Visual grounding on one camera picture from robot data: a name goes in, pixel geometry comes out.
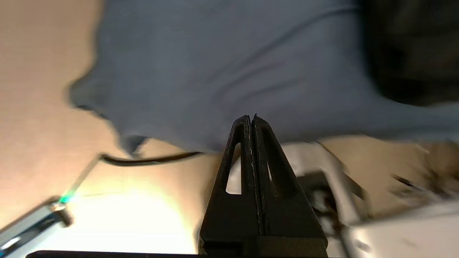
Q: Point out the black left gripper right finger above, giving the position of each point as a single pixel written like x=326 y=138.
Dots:
x=287 y=218

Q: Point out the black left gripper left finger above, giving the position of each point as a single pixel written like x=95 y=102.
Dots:
x=229 y=218

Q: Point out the black zip hoodie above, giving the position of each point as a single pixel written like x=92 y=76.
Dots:
x=412 y=53

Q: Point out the white robot base chassis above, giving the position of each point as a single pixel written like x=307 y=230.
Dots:
x=394 y=233

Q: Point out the blue bed sheet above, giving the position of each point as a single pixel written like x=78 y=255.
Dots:
x=215 y=71

